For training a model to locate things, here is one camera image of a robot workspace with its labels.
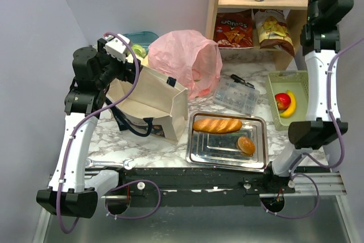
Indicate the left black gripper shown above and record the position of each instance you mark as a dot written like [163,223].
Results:
[127,74]

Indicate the beige canvas tote bag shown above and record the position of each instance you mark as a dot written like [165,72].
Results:
[157,106]

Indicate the pink plastic grocery bag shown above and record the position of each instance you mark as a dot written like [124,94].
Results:
[190,58]

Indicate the red chips bag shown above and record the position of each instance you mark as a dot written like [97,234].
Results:
[234,30]

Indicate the white cassava chips bag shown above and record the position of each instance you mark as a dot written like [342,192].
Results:
[272,30]

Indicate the red apple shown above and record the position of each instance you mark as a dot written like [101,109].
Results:
[283,101]

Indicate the yellow banana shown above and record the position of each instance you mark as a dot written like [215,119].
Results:
[292,107]

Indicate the white eggplant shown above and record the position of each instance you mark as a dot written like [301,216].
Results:
[144,62]

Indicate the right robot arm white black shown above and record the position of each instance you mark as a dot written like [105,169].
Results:
[320,40]

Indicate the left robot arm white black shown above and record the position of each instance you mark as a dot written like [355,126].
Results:
[95,69]

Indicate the green cabbage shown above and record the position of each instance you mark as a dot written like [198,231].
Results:
[139,50]

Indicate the teal plastic container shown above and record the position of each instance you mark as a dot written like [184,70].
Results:
[144,38]

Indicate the silver wrench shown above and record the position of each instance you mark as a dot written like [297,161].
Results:
[127,164]

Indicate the long baguette bread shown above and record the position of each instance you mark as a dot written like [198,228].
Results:
[217,125]

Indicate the silver metal tray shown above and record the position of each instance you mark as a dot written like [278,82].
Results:
[221,150]

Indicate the black tool on box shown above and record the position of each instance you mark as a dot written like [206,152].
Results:
[240,80]

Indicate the clear plastic screw box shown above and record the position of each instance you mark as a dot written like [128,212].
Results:
[236,97]

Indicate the round bread bun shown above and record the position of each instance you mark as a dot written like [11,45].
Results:
[246,146]

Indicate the green plastic basket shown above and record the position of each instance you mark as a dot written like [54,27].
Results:
[280,82]

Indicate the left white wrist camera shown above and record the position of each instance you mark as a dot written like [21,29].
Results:
[115,48]

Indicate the black mounting base rail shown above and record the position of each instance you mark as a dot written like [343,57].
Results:
[196,187]

